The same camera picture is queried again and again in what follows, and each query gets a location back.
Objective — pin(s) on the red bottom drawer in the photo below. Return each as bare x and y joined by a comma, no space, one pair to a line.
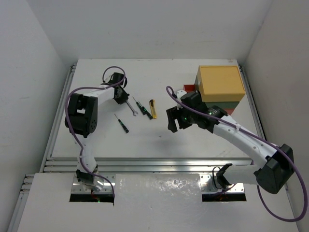
190,87

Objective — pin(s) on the yellow top drawer box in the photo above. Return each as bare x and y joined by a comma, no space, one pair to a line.
221,70

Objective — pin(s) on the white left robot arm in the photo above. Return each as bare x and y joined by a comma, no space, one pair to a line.
81,118

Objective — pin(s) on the green middle drawer box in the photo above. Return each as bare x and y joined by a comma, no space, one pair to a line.
223,91

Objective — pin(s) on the silver wrench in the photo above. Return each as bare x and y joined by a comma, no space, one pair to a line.
134,112

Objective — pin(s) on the yellow utility knife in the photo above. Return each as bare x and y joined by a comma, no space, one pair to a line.
152,108

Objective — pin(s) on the aluminium frame rail front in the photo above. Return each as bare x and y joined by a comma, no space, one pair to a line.
143,165

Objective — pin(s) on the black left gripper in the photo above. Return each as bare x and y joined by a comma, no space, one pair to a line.
121,95

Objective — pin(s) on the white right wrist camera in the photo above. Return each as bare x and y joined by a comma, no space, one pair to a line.
179,94

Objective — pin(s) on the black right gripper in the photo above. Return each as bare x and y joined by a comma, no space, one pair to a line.
173,113

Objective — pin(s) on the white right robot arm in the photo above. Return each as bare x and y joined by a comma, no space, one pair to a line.
271,166

